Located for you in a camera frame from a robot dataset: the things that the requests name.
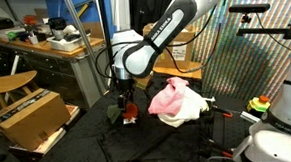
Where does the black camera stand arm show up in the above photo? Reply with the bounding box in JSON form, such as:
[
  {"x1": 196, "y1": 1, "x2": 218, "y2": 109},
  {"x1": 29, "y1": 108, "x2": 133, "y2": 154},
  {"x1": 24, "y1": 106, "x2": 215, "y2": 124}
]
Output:
[{"x1": 236, "y1": 23, "x2": 291, "y2": 43}]

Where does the silver metal pole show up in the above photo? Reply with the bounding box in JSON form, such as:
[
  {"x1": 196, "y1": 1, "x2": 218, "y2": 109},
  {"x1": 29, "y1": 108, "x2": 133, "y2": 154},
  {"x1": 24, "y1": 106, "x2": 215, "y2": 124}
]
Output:
[{"x1": 61, "y1": 0, "x2": 110, "y2": 96}]

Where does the cardboard box with labels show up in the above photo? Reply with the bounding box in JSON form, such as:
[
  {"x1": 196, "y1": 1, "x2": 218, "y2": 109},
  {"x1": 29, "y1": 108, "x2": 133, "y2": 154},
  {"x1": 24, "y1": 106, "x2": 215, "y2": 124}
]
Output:
[{"x1": 142, "y1": 20, "x2": 199, "y2": 72}]

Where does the orange-handled clamp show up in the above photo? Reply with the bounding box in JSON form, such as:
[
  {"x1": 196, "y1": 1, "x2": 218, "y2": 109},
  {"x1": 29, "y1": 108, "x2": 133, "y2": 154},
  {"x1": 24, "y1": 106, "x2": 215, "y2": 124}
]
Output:
[
  {"x1": 210, "y1": 104, "x2": 242, "y2": 120},
  {"x1": 205, "y1": 136, "x2": 236, "y2": 160}
]

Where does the white towel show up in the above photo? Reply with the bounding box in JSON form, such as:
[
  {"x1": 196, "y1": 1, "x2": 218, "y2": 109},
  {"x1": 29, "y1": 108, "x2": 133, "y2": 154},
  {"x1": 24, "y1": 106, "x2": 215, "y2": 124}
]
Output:
[{"x1": 155, "y1": 85, "x2": 210, "y2": 129}]

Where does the black vertical pole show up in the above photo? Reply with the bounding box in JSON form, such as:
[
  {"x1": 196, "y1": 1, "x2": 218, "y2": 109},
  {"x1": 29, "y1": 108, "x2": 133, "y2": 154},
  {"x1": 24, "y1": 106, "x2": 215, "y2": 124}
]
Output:
[{"x1": 95, "y1": 0, "x2": 120, "y2": 91}]

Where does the black stereo camera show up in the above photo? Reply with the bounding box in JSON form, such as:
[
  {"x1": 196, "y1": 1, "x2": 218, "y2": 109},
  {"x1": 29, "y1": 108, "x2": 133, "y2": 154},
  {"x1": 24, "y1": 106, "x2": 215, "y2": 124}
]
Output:
[{"x1": 228, "y1": 2, "x2": 272, "y2": 16}]

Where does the white plastic bin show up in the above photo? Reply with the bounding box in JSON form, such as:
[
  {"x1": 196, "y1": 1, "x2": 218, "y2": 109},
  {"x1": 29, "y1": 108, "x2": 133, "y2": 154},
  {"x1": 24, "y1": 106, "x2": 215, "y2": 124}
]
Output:
[{"x1": 46, "y1": 33, "x2": 92, "y2": 54}]

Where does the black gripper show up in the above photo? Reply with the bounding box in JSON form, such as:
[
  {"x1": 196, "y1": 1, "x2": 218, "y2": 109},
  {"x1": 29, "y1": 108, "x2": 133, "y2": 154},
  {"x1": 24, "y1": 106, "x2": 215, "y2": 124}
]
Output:
[{"x1": 115, "y1": 78, "x2": 137, "y2": 111}]

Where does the cardboard box with black tape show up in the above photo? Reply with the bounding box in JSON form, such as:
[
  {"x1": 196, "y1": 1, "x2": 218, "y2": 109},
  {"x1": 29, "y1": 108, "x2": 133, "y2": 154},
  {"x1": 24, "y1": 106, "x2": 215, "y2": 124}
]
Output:
[{"x1": 0, "y1": 87, "x2": 73, "y2": 154}]

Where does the wooden stool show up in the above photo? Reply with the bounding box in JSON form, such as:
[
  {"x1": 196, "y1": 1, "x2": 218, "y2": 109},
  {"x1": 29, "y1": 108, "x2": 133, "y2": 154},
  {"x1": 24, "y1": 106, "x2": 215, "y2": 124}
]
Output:
[{"x1": 0, "y1": 70, "x2": 41, "y2": 110}]

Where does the light wooden board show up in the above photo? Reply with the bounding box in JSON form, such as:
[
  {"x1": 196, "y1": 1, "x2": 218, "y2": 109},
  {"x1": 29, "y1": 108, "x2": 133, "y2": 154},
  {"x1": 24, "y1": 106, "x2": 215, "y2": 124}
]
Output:
[{"x1": 151, "y1": 60, "x2": 204, "y2": 84}]

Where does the black cylindrical device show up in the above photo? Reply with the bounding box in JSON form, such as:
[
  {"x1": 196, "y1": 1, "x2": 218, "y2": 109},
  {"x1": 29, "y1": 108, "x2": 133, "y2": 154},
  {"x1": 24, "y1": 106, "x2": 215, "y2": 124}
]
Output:
[{"x1": 47, "y1": 17, "x2": 68, "y2": 42}]

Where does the black curtain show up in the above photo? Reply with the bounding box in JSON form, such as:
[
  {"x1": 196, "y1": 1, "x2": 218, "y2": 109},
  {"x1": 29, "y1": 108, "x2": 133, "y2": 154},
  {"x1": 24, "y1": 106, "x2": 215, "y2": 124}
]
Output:
[{"x1": 127, "y1": 0, "x2": 178, "y2": 36}]

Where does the yellow red emergency stop button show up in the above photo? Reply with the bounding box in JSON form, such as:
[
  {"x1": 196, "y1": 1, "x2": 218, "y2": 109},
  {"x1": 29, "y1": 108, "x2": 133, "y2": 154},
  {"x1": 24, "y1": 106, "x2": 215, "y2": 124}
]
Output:
[{"x1": 245, "y1": 93, "x2": 272, "y2": 115}]

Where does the pink t-shirt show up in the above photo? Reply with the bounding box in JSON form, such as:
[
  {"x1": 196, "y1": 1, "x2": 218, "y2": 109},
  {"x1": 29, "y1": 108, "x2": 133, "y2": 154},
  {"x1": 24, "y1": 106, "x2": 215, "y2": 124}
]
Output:
[{"x1": 145, "y1": 76, "x2": 191, "y2": 118}]

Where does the white cup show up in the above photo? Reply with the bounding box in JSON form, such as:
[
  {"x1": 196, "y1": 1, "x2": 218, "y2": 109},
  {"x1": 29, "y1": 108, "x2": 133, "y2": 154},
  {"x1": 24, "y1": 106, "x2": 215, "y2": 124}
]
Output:
[{"x1": 28, "y1": 35, "x2": 39, "y2": 46}]

